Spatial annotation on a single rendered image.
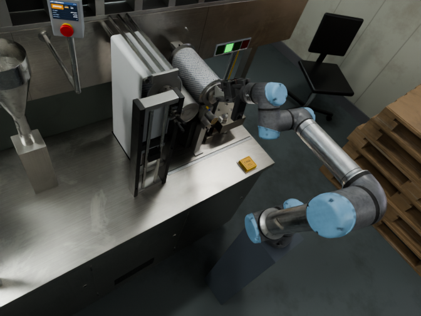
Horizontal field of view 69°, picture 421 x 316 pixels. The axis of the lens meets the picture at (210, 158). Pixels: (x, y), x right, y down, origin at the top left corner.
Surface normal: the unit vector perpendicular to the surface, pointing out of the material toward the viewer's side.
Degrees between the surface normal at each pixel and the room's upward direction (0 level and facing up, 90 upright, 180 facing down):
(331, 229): 82
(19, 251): 0
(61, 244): 0
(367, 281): 0
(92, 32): 90
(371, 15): 90
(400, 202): 90
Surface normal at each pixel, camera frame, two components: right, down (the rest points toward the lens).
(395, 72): -0.78, 0.37
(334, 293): 0.23, -0.58
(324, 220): -0.85, 0.13
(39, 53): 0.57, 0.73
